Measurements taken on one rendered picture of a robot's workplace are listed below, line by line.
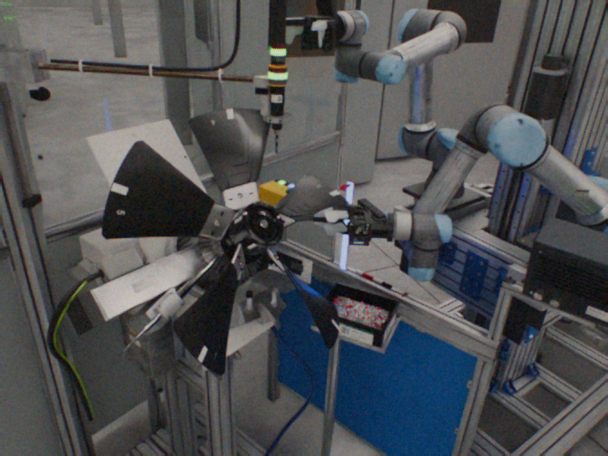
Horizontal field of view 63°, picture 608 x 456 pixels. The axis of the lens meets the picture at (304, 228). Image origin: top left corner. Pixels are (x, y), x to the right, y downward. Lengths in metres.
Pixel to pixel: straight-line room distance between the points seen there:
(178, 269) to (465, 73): 4.66
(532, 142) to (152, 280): 0.95
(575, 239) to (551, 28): 0.78
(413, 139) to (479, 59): 3.78
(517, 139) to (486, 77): 4.52
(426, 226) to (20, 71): 1.06
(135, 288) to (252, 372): 1.44
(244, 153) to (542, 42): 1.05
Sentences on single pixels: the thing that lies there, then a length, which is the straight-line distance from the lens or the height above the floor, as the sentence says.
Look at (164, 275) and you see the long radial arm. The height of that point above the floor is 1.11.
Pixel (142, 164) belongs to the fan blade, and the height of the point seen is 1.39.
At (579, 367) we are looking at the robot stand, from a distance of 2.67.
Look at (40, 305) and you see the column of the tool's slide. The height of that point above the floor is 0.85.
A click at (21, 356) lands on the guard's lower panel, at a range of 1.96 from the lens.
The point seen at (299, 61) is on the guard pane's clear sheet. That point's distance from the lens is 2.38.
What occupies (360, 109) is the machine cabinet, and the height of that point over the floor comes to 0.73.
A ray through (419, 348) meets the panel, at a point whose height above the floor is 0.69.
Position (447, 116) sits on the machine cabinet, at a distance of 5.58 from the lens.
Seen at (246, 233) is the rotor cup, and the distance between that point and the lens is 1.18.
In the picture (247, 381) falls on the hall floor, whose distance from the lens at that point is 2.51.
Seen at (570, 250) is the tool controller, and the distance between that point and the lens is 1.29.
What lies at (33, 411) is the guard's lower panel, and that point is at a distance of 2.12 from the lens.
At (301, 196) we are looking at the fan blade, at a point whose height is 1.19.
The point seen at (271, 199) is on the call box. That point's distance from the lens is 1.78.
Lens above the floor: 1.78
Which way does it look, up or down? 28 degrees down
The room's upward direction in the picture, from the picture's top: 3 degrees clockwise
